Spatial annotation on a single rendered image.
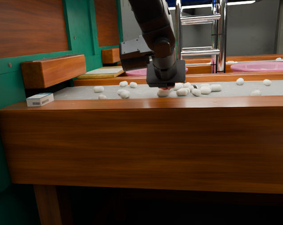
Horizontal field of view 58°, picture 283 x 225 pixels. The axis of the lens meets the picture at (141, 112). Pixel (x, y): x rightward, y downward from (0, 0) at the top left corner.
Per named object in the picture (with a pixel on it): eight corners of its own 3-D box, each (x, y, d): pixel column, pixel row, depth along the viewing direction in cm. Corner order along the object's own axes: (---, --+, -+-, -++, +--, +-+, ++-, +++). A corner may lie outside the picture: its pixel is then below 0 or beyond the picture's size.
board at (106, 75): (114, 77, 96) (114, 74, 96) (76, 79, 99) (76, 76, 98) (131, 68, 127) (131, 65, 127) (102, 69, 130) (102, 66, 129)
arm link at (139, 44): (170, 40, 49) (165, 8, 53) (112, 50, 50) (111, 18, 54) (173, 75, 59) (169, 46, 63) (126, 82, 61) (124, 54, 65)
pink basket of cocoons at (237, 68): (319, 91, 94) (323, 65, 92) (255, 98, 89) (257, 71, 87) (270, 81, 119) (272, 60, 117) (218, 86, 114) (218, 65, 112)
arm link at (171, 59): (176, 52, 55) (172, 31, 57) (144, 57, 56) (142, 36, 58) (177, 69, 61) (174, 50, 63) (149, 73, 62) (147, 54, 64)
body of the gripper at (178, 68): (147, 64, 70) (143, 48, 64) (185, 63, 69) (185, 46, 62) (147, 85, 68) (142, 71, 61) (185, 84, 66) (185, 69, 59)
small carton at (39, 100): (41, 106, 58) (39, 97, 57) (27, 106, 58) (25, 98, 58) (54, 100, 63) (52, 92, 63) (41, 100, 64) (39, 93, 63)
